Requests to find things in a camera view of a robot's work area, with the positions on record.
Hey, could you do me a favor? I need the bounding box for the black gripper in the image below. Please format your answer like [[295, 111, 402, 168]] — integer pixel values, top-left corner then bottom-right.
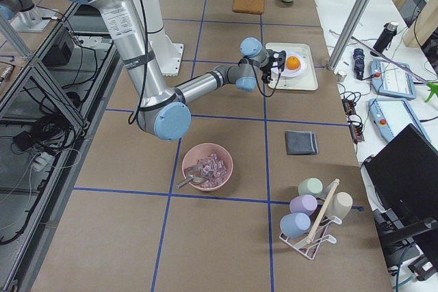
[[261, 49, 287, 83]]

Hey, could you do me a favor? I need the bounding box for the orange mandarin fruit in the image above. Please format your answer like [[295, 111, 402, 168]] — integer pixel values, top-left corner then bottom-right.
[[285, 56, 301, 70]]

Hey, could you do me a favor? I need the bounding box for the white round plate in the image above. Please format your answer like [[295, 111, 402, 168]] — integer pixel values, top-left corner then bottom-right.
[[271, 51, 307, 78]]

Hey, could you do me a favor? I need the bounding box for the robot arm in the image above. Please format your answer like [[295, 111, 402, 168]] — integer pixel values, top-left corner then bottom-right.
[[69, 0, 286, 141]]

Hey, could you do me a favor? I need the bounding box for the cream bear tray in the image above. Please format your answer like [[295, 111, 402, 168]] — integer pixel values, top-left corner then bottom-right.
[[266, 42, 318, 91]]

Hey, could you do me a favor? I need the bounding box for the small metal cup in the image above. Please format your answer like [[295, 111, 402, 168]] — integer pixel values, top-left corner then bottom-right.
[[336, 70, 347, 83]]

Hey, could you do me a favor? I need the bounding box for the folded navy umbrella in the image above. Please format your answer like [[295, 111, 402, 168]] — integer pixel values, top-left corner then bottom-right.
[[353, 48, 365, 81]]

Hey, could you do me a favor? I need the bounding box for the folded grey cloth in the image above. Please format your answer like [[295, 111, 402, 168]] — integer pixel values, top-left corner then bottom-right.
[[285, 131, 319, 155]]

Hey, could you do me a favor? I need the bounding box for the black water bottle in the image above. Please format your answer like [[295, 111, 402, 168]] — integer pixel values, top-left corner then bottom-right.
[[372, 21, 399, 56]]

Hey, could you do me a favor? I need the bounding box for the pink bowl with ice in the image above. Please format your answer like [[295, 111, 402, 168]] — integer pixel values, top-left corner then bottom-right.
[[181, 143, 233, 191]]

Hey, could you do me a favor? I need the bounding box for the pale green cup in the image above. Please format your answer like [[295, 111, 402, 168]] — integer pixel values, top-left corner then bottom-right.
[[298, 178, 323, 198]]

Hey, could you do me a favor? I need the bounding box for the lilac cup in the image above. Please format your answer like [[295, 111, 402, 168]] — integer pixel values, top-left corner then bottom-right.
[[289, 194, 318, 216]]

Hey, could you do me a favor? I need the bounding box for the metal stand with green clip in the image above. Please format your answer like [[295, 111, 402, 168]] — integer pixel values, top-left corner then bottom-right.
[[350, 36, 438, 103]]

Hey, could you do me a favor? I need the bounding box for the beige cup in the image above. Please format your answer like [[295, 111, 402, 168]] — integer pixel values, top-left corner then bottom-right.
[[332, 192, 353, 220]]

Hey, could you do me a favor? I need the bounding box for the blue cup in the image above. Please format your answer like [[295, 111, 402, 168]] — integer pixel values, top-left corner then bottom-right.
[[280, 213, 311, 238]]

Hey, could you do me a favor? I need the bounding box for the black monitor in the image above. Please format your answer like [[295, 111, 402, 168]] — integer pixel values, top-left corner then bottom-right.
[[365, 124, 437, 266]]

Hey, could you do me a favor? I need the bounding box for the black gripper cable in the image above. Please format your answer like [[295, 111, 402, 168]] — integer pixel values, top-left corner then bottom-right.
[[255, 62, 285, 98]]

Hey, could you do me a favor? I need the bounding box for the aluminium frame post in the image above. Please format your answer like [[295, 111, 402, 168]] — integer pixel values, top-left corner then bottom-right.
[[326, 0, 370, 71]]

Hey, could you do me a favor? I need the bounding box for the white wire cup rack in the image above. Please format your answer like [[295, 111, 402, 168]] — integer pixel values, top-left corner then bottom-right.
[[279, 178, 342, 260]]

